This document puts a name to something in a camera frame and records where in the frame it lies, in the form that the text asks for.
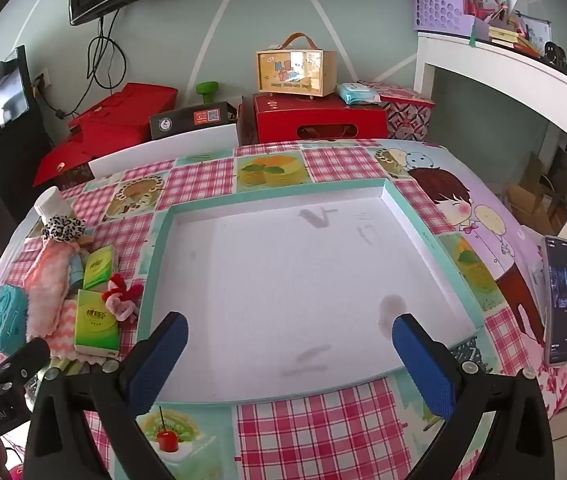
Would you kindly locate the black smartphone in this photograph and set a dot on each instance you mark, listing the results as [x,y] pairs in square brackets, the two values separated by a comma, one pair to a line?
[561,300]

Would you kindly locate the black cardboard box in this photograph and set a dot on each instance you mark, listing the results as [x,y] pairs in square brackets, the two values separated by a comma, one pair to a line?
[188,120]

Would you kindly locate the brown cardboard boxes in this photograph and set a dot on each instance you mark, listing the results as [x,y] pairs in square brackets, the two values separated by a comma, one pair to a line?
[528,185]

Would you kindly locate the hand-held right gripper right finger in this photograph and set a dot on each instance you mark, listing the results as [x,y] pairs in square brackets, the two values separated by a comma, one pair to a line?
[423,370]

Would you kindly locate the white plastic bottle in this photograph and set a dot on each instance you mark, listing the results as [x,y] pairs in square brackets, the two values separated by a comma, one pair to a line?
[53,205]

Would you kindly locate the red patterned tin box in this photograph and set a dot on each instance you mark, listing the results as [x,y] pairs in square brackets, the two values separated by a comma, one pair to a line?
[408,115]

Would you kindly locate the white panel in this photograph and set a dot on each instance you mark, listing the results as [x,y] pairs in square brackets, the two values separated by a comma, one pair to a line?
[163,147]

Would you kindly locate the small black monitor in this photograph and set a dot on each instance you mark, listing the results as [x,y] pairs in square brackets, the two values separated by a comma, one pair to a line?
[8,95]

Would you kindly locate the white desk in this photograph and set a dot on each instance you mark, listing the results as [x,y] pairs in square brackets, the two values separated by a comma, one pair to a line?
[488,60]

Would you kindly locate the stack of books and papers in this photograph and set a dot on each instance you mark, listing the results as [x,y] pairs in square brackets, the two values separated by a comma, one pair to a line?
[498,10]

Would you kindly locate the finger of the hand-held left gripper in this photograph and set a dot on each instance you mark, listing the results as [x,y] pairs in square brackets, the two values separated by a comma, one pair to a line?
[21,360]

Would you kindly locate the green tissue packet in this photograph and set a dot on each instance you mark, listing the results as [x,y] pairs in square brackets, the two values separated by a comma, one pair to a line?
[99,267]
[96,322]

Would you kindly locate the green dumbbell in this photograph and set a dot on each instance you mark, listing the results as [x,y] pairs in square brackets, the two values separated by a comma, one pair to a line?
[211,89]

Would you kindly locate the shallow white box teal rim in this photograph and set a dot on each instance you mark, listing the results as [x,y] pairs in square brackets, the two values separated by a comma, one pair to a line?
[288,285]

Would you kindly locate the pink white fluffy sock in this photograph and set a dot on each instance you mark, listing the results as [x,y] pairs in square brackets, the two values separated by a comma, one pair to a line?
[43,280]

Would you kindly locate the pink striped fluffy towel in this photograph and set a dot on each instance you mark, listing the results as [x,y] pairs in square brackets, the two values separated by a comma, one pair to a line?
[66,332]

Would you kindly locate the large red flat box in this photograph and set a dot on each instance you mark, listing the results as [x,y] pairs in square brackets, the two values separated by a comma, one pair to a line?
[113,120]

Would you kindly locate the leopard print scrunchie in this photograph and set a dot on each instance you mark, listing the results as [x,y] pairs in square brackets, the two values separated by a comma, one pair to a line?
[63,227]

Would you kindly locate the red pink hair bow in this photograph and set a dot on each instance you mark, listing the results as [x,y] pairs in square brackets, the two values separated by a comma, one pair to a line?
[121,300]

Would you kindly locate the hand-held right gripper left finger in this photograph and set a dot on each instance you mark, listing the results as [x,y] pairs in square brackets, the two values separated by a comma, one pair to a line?
[163,360]

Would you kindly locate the printed checkered tablecloth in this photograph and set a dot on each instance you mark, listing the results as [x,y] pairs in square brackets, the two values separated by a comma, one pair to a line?
[323,170]

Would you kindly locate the blue wet wipes packet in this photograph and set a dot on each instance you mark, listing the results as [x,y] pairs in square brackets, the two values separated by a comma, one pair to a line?
[356,92]

